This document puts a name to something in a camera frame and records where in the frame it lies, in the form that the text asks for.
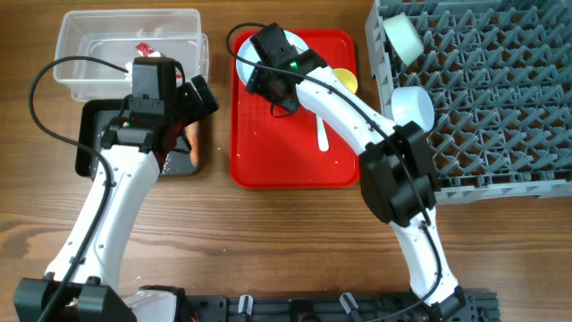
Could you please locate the orange carrot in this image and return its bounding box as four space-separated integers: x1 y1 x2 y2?
186 122 200 167

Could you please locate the light blue plate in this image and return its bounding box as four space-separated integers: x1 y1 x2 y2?
236 30 309 85

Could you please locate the white rice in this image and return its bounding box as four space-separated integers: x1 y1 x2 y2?
161 153 179 175

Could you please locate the yellow plastic cup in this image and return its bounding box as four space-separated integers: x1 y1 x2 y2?
333 68 358 94

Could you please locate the white plastic spoon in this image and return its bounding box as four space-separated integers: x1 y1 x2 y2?
316 116 329 152

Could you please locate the red snack wrapper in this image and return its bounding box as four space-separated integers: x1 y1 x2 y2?
136 42 155 57

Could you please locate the light blue bowl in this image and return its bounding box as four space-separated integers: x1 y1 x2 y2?
391 86 435 133

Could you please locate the green bowl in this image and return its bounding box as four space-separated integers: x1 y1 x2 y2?
383 13 424 66

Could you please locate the white tissue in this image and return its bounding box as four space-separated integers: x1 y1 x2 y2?
125 62 133 77

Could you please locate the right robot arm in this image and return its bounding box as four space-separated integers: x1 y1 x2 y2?
247 23 466 321

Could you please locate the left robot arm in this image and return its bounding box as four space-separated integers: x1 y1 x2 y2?
14 57 219 321

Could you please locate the grey dishwasher rack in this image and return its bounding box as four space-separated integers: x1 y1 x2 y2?
365 0 571 204

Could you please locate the red serving tray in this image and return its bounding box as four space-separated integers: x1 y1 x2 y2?
229 29 361 191

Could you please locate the black plastic bin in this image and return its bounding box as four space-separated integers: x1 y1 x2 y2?
75 99 198 178

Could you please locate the clear plastic bin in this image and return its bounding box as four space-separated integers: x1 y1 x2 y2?
54 9 209 102

